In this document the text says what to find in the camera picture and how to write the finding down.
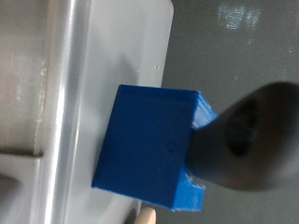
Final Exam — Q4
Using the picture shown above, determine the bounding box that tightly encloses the metal spatula with blue block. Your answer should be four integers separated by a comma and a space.
91, 80, 299, 213

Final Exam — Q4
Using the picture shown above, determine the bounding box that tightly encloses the silver toaster oven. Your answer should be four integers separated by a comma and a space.
0, 0, 176, 224

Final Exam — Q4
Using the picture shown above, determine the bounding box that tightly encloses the oval wooden cutting board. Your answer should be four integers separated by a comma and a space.
134, 207, 157, 224

